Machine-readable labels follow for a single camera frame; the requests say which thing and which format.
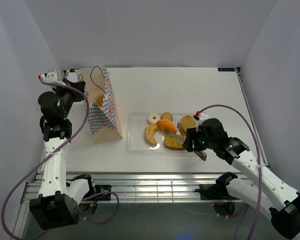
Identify pale bread stick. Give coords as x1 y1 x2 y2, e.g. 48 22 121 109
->
144 123 159 146

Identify round tan bun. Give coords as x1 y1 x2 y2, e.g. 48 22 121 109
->
160 112 173 122

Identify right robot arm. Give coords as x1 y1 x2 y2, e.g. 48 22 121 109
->
183 118 300 240

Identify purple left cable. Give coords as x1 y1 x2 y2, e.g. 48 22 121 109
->
1 78 120 240

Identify heart toast slice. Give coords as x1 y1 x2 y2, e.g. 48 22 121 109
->
163 134 186 151
180 115 196 133

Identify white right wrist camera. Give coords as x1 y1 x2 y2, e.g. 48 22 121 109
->
193 111 210 128

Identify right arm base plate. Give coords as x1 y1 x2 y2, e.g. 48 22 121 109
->
194 184 238 200

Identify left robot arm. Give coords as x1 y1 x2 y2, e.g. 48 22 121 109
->
29 81 96 230

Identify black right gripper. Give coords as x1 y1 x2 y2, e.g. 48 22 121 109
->
182 126 216 153

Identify right black label sticker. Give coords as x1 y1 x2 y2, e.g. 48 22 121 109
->
217 67 236 72

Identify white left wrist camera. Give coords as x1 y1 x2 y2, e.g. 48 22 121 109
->
38 68 66 85

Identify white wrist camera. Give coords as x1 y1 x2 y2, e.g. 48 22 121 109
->
193 111 210 128
38 68 66 85

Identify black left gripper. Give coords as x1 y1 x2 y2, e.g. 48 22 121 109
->
52 79 86 119

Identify metal serving tongs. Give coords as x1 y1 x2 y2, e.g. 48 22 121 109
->
164 127 207 161

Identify paper bread bag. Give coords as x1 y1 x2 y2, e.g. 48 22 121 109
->
75 65 123 144

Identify small white donut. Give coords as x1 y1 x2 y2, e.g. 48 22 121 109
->
147 113 161 124

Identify clear plastic tray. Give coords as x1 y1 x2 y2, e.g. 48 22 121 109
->
126 112 195 156

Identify orange oval bread roll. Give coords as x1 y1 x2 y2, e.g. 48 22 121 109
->
156 119 178 134

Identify aluminium frame rail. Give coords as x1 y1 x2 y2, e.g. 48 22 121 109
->
21 67 291 205

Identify small thin toast slice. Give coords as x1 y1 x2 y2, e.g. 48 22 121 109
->
96 96 103 107

